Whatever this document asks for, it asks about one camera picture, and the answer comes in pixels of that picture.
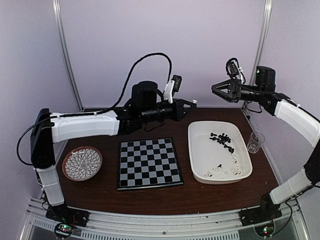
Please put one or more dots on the left aluminium frame post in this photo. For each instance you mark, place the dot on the left aluminium frame post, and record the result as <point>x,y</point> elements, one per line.
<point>56,4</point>

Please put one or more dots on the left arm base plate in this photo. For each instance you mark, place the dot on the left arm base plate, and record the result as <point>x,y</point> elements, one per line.
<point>65,214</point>

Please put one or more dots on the cluster of white chess pieces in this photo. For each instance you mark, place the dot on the cluster of white chess pieces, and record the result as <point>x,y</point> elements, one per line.
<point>232,164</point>

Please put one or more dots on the pile of black chess pieces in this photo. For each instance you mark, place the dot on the pile of black chess pieces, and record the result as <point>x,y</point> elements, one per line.
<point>222,139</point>

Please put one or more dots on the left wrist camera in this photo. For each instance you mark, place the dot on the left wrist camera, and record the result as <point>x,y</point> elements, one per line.
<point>171,88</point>

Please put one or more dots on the black white chessboard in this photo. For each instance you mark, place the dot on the black white chessboard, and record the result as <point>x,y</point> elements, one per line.
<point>148,163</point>

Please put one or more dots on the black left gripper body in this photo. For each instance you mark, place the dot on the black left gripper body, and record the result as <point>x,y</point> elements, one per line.
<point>177,113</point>

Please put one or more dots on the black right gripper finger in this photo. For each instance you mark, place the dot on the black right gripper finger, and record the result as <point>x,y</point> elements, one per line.
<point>223,86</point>
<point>224,95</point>

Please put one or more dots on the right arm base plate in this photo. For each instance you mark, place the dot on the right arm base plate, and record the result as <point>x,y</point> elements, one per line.
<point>254,216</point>

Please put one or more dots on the circuit board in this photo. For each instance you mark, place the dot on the circuit board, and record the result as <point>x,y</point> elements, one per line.
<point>63,230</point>
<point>265,230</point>

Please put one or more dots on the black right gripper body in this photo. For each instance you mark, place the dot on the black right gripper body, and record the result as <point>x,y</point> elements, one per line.
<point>237,91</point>

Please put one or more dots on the patterned ceramic plate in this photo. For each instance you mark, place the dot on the patterned ceramic plate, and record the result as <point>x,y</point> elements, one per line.
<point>82,163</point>

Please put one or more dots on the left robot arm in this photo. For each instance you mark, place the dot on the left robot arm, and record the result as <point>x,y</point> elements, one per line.
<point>146,104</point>

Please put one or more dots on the right circuit board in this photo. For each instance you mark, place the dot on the right circuit board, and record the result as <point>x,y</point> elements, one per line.
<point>265,230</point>

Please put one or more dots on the aluminium front rail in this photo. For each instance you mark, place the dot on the aluminium front rail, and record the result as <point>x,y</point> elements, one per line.
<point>225,225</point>

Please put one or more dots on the left circuit board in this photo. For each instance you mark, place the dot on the left circuit board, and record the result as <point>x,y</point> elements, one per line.
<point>63,230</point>

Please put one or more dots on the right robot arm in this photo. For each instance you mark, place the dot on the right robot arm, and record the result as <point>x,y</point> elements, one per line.
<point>282,107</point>

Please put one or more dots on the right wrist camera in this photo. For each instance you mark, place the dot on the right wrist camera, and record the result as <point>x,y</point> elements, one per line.
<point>234,70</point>

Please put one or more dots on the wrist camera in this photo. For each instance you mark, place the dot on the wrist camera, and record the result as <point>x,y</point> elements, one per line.
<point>234,70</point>
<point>171,88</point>

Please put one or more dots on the clear plastic cup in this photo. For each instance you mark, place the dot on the clear plastic cup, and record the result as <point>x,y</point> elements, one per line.
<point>255,142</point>

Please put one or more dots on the white plastic tub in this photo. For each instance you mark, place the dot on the white plastic tub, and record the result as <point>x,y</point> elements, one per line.
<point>204,154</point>

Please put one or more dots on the white piece showing black base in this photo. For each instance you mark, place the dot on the white piece showing black base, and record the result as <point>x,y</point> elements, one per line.
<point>208,174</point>

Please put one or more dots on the right aluminium frame post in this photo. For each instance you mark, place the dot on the right aluminium frame post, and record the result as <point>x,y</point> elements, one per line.
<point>264,30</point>

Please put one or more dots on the aluminium frame post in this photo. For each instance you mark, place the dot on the aluminium frame post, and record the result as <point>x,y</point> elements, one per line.
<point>56,4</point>
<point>264,30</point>

